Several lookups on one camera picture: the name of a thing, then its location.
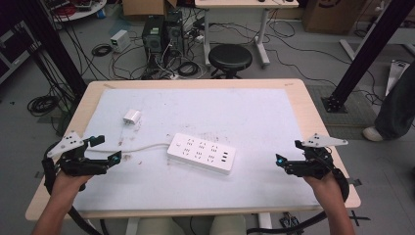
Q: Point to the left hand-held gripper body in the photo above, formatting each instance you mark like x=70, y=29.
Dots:
x=73, y=164

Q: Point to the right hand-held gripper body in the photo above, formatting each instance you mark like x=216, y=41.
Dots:
x=311, y=164

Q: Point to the person's left hand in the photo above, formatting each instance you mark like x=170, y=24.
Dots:
x=67, y=189

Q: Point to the person's right hand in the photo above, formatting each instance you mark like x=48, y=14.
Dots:
x=326, y=191

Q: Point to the white charger adapter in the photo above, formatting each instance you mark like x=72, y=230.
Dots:
x=132, y=117

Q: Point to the wooden table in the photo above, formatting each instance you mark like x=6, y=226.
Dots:
x=306, y=98

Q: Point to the dark floor mat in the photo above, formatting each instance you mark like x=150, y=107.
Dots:
x=352, y=114

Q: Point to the white table mat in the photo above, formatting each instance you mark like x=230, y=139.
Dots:
x=228, y=111

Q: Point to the white power strip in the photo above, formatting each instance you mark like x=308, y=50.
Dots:
x=202, y=153

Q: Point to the white power supply box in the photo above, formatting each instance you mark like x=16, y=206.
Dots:
x=120, y=40

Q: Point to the black metal stand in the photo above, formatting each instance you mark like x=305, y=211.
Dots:
x=55, y=45
x=368, y=49

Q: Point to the black round stool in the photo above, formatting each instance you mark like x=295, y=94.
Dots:
x=230, y=57

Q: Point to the black computer tower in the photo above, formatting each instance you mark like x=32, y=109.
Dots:
x=174, y=31
x=153, y=39

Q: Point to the white paper bag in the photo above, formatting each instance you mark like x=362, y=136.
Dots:
x=396, y=75

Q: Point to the round white table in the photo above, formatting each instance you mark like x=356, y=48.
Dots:
x=78, y=9

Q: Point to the cardboard box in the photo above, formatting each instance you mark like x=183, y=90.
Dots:
x=147, y=6
x=332, y=14

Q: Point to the white desk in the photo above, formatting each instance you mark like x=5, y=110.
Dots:
x=244, y=3

